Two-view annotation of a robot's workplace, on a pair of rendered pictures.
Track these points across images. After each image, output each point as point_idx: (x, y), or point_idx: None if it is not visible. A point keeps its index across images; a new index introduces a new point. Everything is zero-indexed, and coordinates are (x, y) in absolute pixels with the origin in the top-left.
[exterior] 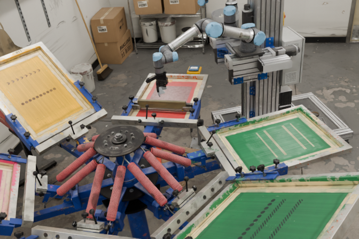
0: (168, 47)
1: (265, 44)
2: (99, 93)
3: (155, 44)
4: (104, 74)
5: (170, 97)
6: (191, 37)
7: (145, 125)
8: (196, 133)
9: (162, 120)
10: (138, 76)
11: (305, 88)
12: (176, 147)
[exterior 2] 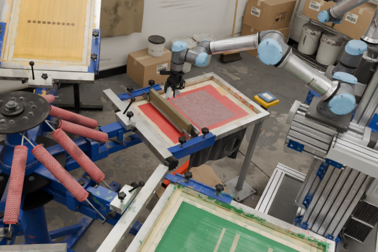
0: (207, 44)
1: (370, 121)
2: (206, 72)
3: (311, 58)
4: (228, 58)
5: (197, 111)
6: (243, 48)
7: (117, 119)
8: (247, 174)
9: (134, 127)
10: (259, 79)
11: None
12: (89, 167)
